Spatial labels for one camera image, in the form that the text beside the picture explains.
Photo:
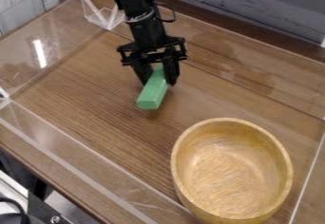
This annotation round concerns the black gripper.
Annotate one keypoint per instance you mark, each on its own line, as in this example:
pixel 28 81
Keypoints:
pixel 150 46

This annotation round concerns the green rectangular block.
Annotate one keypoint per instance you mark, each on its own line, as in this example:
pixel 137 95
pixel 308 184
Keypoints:
pixel 153 92

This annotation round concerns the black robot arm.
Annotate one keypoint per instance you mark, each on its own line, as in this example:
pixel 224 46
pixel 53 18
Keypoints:
pixel 137 7

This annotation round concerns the brown wooden bowl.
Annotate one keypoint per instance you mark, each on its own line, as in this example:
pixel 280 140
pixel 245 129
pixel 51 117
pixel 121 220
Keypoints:
pixel 232 171

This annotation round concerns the clear acrylic corner bracket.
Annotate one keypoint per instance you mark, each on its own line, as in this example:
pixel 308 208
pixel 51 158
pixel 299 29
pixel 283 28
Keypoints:
pixel 105 18

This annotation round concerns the clear acrylic tray wall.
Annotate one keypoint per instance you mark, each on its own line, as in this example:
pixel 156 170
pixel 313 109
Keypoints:
pixel 70 123

